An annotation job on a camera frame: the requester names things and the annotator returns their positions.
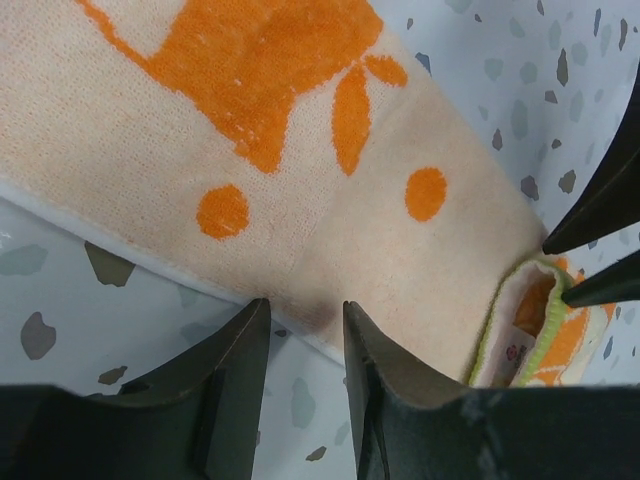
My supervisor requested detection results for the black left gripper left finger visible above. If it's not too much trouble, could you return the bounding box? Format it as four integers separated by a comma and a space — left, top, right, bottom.
1, 299, 271, 479

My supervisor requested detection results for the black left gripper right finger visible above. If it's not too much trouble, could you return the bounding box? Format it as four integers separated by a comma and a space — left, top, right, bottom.
343, 302, 639, 479

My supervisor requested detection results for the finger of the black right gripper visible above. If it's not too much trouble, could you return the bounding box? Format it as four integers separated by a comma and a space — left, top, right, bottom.
542, 84, 639, 254
562, 259, 639, 308

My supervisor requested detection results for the orange patterned towel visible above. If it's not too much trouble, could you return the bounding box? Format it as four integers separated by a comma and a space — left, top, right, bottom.
1, 1, 613, 387

